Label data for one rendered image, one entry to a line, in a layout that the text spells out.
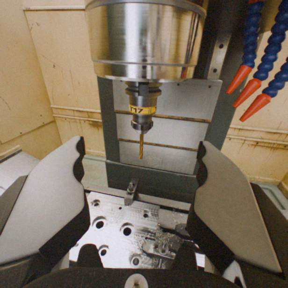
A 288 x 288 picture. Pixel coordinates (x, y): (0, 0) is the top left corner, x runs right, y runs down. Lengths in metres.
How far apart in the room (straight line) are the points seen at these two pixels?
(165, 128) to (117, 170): 0.47
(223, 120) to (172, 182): 0.48
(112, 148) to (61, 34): 0.86
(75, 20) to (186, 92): 0.90
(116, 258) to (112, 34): 0.50
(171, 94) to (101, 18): 0.53
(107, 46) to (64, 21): 1.15
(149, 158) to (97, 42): 0.72
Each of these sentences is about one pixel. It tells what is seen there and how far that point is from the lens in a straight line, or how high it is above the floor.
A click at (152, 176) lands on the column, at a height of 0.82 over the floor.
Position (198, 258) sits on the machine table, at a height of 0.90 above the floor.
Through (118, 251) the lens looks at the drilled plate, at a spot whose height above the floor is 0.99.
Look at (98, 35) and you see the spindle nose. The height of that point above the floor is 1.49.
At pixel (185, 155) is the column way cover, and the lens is 0.83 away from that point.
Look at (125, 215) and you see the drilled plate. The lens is 0.58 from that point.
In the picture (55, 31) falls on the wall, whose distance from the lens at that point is 1.39.
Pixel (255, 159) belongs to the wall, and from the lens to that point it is 1.44.
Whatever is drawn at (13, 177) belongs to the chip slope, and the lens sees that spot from 1.25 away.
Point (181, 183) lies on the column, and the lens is 0.98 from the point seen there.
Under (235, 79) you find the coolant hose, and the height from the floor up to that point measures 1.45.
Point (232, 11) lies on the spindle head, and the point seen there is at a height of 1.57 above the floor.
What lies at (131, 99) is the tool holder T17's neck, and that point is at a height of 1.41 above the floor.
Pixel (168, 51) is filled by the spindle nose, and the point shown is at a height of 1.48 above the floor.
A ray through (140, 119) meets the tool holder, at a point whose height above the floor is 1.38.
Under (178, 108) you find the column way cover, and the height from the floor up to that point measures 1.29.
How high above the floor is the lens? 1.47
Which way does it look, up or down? 30 degrees down
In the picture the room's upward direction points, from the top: 3 degrees clockwise
